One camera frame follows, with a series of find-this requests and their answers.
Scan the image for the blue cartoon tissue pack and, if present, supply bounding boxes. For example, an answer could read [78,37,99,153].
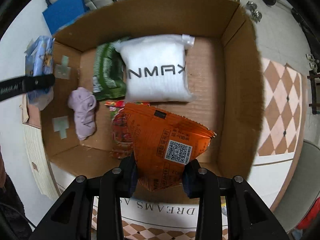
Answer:
[24,36,54,111]

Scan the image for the white NMAX pillow pack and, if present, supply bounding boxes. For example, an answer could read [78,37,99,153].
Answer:
[116,34,195,102]

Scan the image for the cardboard box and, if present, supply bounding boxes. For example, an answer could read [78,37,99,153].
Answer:
[41,0,264,177]

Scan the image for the green snack bag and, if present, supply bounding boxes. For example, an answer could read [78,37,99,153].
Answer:
[93,38,127,101]

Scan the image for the chrome dumbbell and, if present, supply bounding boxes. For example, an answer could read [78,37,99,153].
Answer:
[245,1,263,23]

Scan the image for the checkered tablecloth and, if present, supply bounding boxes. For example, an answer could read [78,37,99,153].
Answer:
[22,57,308,240]

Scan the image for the orange snack bag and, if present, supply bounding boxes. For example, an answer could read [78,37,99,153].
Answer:
[123,103,216,191]

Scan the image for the red candy bag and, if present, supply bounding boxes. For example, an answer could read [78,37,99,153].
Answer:
[104,100,151,160]

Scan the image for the red object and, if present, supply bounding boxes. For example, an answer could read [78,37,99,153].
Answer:
[296,199,320,230]

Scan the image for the purple cloth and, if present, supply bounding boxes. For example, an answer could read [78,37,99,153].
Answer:
[68,87,97,141]

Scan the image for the blue mat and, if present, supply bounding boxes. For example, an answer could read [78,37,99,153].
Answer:
[42,0,89,35]

